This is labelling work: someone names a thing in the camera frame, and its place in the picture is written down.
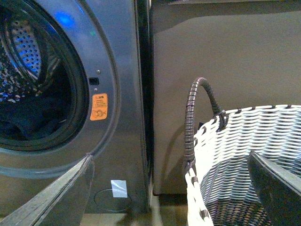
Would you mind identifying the white woven laundry basket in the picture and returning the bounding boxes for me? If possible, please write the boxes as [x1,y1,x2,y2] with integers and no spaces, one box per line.
[184,104,301,226]

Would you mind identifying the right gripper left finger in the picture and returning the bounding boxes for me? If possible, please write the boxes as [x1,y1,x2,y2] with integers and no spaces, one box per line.
[0,155,94,226]

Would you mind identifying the orange warning sticker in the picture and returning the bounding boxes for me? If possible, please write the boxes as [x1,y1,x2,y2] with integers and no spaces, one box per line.
[90,93,108,121]

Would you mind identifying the grey front-load washing machine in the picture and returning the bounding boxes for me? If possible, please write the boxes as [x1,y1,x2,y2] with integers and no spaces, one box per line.
[0,0,149,216]

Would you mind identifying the dark blue garment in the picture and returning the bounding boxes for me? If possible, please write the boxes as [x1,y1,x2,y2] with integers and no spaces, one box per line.
[0,95,72,141]

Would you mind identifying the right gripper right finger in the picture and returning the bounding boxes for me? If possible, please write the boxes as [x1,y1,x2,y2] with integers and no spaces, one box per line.
[247,151,301,226]

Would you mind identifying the white square sticker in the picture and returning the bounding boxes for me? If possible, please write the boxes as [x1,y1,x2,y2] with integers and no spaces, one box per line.
[111,180,128,198]

